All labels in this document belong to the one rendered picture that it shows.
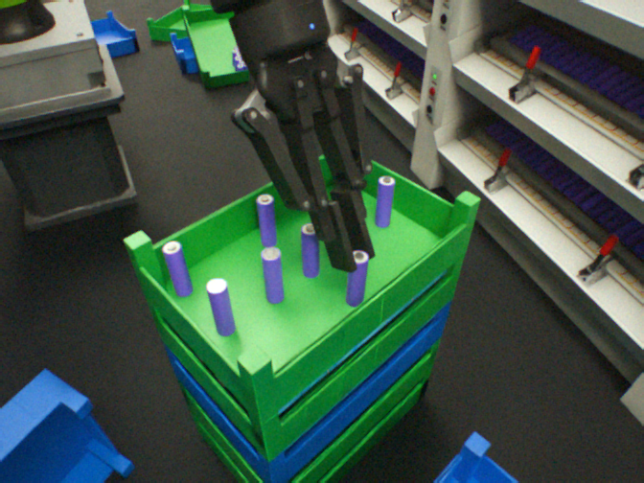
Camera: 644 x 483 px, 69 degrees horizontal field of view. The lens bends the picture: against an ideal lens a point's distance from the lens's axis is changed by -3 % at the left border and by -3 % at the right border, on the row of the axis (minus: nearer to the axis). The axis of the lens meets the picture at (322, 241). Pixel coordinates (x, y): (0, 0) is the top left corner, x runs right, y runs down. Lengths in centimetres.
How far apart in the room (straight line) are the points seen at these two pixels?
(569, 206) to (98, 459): 88
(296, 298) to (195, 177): 80
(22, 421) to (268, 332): 31
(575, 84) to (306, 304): 61
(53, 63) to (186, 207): 40
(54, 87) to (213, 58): 81
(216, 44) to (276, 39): 145
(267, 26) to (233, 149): 99
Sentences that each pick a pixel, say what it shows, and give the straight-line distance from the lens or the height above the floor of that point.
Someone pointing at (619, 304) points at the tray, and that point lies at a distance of 89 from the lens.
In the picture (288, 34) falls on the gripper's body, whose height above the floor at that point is 58.
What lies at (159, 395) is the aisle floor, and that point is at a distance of 85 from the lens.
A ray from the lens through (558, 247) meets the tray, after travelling 94.
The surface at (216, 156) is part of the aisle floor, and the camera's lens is 133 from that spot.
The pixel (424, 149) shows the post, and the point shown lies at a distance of 119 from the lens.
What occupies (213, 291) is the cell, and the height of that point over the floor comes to 39.
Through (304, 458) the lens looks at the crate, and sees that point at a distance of 57.
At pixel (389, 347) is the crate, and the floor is 26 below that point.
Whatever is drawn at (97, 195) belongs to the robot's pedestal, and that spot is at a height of 4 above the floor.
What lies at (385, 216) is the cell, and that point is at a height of 34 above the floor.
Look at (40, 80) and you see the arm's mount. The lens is 107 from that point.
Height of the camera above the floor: 71
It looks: 43 degrees down
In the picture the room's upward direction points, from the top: straight up
